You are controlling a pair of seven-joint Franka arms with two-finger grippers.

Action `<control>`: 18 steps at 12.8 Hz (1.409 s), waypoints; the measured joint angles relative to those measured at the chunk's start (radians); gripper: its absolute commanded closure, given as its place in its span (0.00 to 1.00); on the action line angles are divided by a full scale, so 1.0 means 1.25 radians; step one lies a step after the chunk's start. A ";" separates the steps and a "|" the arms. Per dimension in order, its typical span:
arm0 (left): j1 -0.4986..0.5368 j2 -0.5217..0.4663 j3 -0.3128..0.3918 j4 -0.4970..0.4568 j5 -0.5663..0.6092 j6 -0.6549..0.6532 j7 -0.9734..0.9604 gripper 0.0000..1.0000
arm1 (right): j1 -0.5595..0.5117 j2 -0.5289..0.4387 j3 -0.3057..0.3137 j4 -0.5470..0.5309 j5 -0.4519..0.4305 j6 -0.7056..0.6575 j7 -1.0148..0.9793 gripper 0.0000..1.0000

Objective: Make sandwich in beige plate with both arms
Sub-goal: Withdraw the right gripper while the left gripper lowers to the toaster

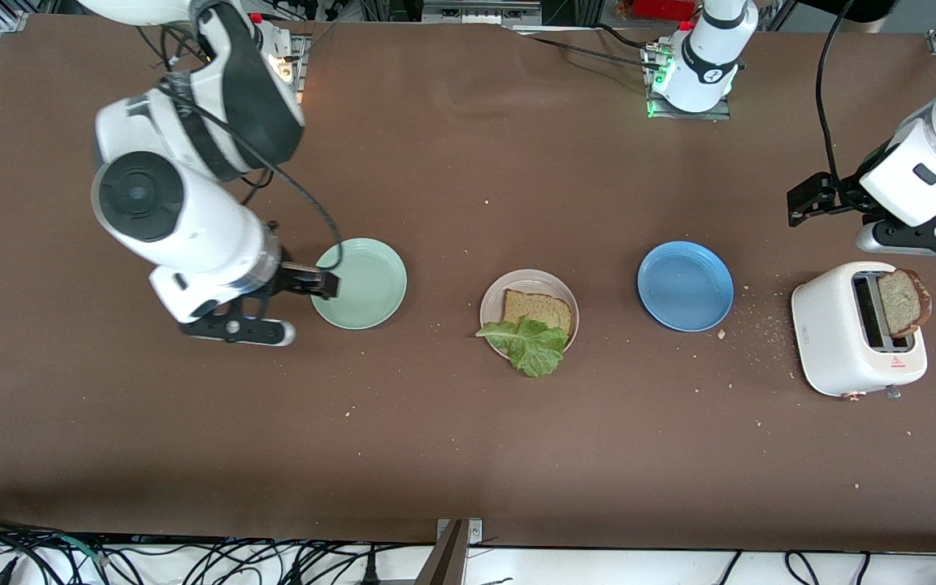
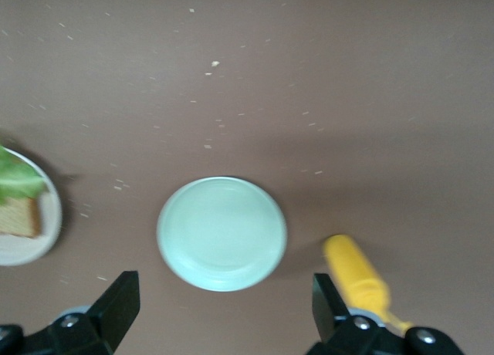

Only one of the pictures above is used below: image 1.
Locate beige plate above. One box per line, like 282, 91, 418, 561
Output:
479, 269, 580, 365

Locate brown bread slice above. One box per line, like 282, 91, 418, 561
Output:
503, 288, 574, 338
877, 268, 932, 339

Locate green lettuce leaf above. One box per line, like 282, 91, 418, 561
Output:
475, 317, 569, 379

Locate mint green plate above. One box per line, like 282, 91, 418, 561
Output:
310, 237, 408, 331

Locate blue plate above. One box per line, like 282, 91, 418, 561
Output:
637, 240, 735, 332

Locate white toaster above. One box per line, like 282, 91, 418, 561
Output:
791, 261, 929, 401

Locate red box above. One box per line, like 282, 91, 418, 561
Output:
630, 0, 696, 21

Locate long black right arm cable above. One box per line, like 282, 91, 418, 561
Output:
155, 24, 345, 271

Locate long black arm cable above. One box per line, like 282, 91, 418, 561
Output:
816, 0, 852, 184
155, 24, 345, 271

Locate long black left arm cable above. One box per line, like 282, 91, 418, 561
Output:
816, 0, 852, 184

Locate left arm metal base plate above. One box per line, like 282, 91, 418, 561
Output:
645, 45, 733, 123

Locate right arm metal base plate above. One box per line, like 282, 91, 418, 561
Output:
273, 32, 311, 106

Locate black base cable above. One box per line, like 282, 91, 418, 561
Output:
517, 23, 656, 70

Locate tangled black cables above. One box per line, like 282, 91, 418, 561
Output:
0, 510, 404, 585

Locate metal mount post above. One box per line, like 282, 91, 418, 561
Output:
415, 518, 485, 585

